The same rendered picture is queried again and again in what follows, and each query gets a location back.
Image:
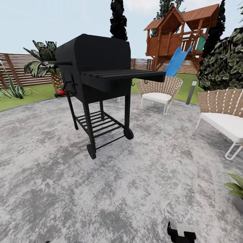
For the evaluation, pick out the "garden chair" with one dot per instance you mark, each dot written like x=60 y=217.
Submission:
x=223 y=109
x=161 y=92

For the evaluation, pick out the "charcoal grill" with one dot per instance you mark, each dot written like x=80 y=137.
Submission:
x=96 y=68

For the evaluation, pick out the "pot plant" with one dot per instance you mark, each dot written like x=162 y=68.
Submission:
x=237 y=191

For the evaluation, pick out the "tree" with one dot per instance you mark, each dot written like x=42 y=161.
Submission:
x=165 y=6
x=215 y=33
x=118 y=21

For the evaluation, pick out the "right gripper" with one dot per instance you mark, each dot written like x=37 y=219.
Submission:
x=188 y=238

